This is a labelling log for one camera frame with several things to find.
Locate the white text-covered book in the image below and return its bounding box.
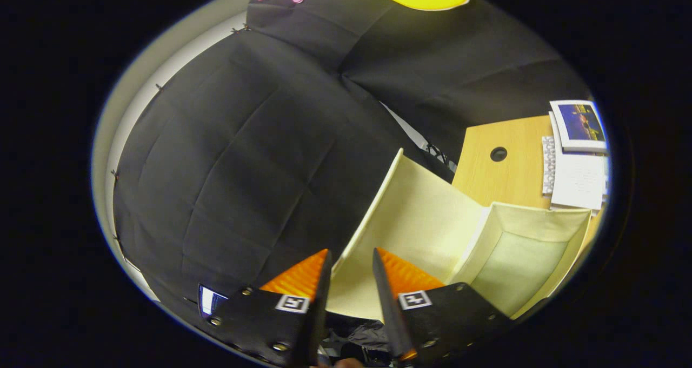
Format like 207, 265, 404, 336
542, 136, 609, 212

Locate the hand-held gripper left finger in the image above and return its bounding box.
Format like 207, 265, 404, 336
208, 249, 333, 367

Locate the pale green fabric storage box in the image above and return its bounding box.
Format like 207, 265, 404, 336
326, 148, 594, 321

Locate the book with blue photo cover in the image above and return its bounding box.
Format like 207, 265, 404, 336
549, 99, 610, 154

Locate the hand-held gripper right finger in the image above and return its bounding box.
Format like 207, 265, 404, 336
372, 247, 514, 366

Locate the person's dark clothing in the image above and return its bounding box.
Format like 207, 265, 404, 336
319, 313, 398, 367

